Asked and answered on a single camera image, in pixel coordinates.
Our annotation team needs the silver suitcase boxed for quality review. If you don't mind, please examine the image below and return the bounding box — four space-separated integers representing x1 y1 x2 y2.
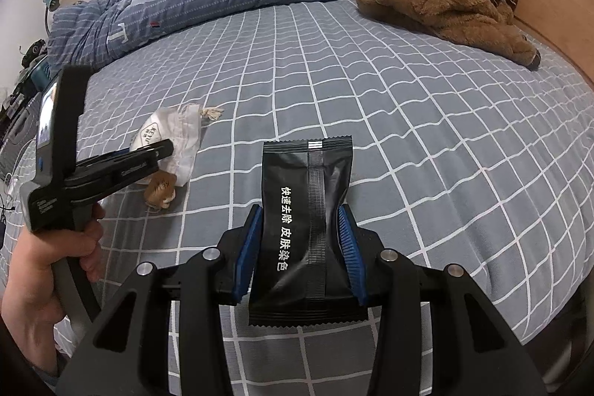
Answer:
0 90 42 183

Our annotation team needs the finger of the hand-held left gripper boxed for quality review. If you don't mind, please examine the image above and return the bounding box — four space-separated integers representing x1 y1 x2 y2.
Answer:
62 158 161 203
74 138 176 180

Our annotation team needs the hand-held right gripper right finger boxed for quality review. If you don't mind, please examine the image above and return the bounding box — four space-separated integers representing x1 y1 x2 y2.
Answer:
336 205 548 396

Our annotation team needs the blue desk lamp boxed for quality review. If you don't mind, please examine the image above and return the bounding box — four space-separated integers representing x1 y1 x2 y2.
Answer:
44 0 61 35

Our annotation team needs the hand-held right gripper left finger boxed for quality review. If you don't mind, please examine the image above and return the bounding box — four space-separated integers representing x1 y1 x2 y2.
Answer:
58 205 265 396

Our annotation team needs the teal suitcase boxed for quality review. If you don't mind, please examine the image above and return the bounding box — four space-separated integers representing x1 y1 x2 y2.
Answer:
28 62 53 87

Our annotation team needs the black foil packet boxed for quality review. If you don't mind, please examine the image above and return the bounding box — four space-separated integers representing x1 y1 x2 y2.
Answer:
248 135 365 327

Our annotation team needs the brown tag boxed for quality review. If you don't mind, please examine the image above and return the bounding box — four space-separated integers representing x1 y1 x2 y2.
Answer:
143 173 178 209

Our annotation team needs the person's left hand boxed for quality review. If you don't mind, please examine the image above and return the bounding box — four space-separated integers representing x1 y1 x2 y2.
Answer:
0 205 107 371

